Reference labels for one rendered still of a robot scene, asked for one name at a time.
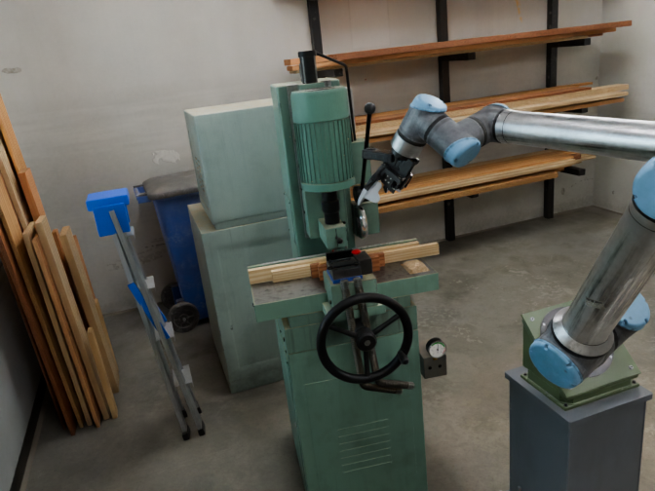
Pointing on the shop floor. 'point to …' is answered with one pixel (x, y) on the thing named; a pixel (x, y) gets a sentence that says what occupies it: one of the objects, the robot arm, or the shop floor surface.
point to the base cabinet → (356, 421)
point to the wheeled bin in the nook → (177, 245)
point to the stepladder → (107, 205)
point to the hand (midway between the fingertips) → (369, 197)
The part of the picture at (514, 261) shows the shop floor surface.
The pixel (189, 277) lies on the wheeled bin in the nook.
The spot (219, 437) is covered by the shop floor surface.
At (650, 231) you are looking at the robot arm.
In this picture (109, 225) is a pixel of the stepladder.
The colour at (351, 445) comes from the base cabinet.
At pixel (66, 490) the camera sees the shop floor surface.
